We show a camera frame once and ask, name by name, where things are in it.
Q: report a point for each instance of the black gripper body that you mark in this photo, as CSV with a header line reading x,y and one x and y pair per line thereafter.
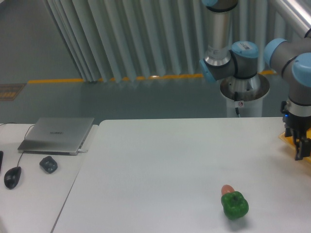
x,y
298,124

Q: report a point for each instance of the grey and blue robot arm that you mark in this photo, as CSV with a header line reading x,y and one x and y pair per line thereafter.
x,y
236,65

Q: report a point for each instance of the yellow woven basket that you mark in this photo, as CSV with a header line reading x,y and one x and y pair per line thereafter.
x,y
289,142

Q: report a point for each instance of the green bell pepper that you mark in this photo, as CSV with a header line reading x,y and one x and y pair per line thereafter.
x,y
234,205

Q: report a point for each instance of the small orange-pink toy vegetable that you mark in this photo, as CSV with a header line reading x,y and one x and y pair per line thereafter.
x,y
227,189

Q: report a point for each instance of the white pleated curtain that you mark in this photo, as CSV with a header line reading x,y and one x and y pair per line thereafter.
x,y
117,39

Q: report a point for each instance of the silver closed laptop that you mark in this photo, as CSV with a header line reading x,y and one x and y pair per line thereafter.
x,y
57,135

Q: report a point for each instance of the black power adapter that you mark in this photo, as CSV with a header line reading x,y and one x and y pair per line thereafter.
x,y
49,165

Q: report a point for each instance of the black computer mouse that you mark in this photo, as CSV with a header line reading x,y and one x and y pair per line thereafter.
x,y
12,176

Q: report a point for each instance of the black device at left edge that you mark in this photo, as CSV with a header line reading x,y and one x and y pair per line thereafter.
x,y
1,159

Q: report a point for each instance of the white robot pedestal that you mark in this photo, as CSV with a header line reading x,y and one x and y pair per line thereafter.
x,y
244,98

